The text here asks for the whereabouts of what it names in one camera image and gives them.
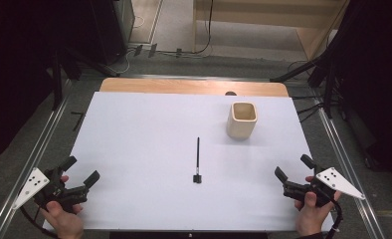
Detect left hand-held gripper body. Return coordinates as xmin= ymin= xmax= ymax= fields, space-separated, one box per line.
xmin=12 ymin=166 xmax=89 ymax=214

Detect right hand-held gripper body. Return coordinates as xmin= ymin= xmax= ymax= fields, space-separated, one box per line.
xmin=283 ymin=166 xmax=366 ymax=208

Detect beige square pen holder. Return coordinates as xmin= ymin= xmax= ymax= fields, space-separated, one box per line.
xmin=226 ymin=101 xmax=259 ymax=139

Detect black pen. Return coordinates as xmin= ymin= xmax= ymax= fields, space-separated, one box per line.
xmin=192 ymin=136 xmax=203 ymax=184

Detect person's right hand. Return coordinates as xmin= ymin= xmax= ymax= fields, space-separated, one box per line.
xmin=294 ymin=175 xmax=342 ymax=237

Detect person's left hand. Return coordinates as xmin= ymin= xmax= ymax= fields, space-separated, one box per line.
xmin=39 ymin=174 xmax=85 ymax=239

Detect white table mat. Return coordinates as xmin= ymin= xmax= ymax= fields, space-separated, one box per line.
xmin=42 ymin=91 xmax=335 ymax=233

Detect black tripod stand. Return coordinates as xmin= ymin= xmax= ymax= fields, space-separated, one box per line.
xmin=50 ymin=46 xmax=121 ymax=112
xmin=269 ymin=56 xmax=337 ymax=120

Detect wooden cabinet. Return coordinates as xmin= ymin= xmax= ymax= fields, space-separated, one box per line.
xmin=192 ymin=0 xmax=351 ymax=62

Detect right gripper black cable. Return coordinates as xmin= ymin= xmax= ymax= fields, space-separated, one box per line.
xmin=324 ymin=197 xmax=344 ymax=239

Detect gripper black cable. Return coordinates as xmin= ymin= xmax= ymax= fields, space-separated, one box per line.
xmin=19 ymin=205 xmax=60 ymax=239
xmin=324 ymin=197 xmax=344 ymax=239

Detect aluminium floor rail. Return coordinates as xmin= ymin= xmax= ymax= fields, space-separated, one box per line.
xmin=316 ymin=106 xmax=386 ymax=239
xmin=0 ymin=96 xmax=73 ymax=239

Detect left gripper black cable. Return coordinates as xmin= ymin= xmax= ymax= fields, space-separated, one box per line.
xmin=19 ymin=205 xmax=60 ymax=239

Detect black floor cables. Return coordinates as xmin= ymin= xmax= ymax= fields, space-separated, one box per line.
xmin=290 ymin=95 xmax=327 ymax=123

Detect white floor cable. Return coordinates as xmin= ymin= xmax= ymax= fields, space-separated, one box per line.
xmin=114 ymin=48 xmax=137 ymax=76

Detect black hanging cable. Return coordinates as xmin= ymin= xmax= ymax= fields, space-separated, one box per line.
xmin=189 ymin=0 xmax=215 ymax=56

